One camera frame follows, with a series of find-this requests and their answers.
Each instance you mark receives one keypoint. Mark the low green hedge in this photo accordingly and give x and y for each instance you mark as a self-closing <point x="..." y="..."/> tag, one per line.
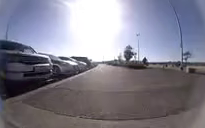
<point x="130" y="65"/>

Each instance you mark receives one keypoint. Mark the thin pole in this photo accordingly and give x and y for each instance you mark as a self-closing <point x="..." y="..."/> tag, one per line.
<point x="7" y="33"/>

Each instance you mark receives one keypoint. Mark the tall curved lamp post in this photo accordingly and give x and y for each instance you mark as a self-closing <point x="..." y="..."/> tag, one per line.
<point x="181" y="40"/>

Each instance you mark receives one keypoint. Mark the dark green tree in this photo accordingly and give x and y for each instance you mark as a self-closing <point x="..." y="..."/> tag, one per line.
<point x="128" y="53"/>

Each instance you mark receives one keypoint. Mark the small dark bush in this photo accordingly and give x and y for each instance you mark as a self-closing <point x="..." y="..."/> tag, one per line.
<point x="144" y="60"/>

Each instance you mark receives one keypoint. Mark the white car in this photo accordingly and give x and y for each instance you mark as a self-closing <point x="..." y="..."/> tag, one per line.
<point x="20" y="65"/>

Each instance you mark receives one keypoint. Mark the silver car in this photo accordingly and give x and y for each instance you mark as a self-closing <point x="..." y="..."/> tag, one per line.
<point x="61" y="65"/>

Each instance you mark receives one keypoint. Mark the small bare tree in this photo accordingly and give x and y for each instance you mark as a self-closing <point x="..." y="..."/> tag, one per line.
<point x="186" y="56"/>

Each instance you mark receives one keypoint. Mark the floodlight pole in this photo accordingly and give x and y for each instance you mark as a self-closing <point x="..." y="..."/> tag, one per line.
<point x="138" y="46"/>

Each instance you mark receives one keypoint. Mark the light grey car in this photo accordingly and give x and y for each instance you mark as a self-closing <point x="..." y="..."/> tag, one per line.
<point x="77" y="62"/>

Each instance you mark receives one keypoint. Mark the dark vehicle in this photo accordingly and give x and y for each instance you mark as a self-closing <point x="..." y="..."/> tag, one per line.
<point x="83" y="60"/>

